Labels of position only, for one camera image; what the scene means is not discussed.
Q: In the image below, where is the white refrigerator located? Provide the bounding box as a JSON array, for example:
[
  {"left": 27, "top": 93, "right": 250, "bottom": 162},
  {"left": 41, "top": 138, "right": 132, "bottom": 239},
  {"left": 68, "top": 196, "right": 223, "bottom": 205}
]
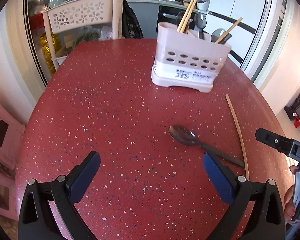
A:
[{"left": 205, "top": 0, "right": 266, "bottom": 67}]

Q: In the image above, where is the white plastic utensil holder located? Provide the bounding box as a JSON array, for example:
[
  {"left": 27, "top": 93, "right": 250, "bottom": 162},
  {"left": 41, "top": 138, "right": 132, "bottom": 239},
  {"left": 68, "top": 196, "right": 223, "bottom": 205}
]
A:
[{"left": 151, "top": 22, "right": 231, "bottom": 93}]

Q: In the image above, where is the dark plastic spoon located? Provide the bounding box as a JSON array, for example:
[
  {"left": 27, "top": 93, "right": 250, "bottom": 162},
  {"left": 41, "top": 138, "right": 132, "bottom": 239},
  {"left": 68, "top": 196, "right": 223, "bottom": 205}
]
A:
[
  {"left": 210, "top": 28, "right": 232, "bottom": 44},
  {"left": 194, "top": 13, "right": 207, "bottom": 40},
  {"left": 176, "top": 11, "right": 190, "bottom": 34},
  {"left": 168, "top": 124, "right": 245, "bottom": 168}
]

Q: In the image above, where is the built-in black oven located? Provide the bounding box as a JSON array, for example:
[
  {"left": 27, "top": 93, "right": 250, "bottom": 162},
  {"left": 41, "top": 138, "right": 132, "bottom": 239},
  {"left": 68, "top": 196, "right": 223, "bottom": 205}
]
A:
[{"left": 157, "top": 5, "right": 185, "bottom": 26}]

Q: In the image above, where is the black plastic bag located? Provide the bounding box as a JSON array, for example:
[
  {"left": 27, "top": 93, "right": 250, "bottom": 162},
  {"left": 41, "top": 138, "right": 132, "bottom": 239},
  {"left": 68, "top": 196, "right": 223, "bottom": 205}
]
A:
[{"left": 122, "top": 0, "right": 143, "bottom": 39}]

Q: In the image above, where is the pink plastic stool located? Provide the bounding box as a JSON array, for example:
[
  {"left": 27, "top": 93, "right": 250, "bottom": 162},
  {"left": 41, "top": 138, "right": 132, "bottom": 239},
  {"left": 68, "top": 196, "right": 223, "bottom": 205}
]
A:
[{"left": 0, "top": 104, "right": 25, "bottom": 220}]

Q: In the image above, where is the white perforated storage cart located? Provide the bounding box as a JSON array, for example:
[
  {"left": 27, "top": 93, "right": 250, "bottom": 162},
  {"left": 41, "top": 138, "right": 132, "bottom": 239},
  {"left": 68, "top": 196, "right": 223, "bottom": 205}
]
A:
[{"left": 43, "top": 0, "right": 124, "bottom": 69}]

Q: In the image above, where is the person's right hand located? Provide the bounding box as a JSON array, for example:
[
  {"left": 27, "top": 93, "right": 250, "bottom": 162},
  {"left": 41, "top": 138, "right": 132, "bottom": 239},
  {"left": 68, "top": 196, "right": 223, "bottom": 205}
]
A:
[{"left": 282, "top": 164, "right": 300, "bottom": 222}]

